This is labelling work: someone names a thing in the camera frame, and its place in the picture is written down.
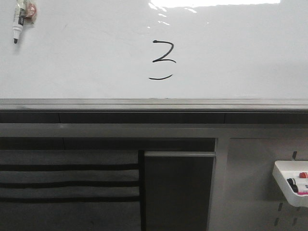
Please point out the white glossy whiteboard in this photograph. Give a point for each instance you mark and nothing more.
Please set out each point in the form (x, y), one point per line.
(187, 55)

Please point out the dark grey panel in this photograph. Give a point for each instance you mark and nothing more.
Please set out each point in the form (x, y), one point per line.
(178, 188)

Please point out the grey fabric pocket organizer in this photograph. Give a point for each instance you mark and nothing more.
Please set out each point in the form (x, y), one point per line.
(44, 190)

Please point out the white plastic marker tray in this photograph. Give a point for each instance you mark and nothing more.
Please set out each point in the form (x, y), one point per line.
(290, 169)

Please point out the black capped marker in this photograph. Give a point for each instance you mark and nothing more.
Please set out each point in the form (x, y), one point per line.
(297, 181)
(299, 187)

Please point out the red capped marker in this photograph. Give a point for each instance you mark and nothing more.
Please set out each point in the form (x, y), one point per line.
(303, 175)

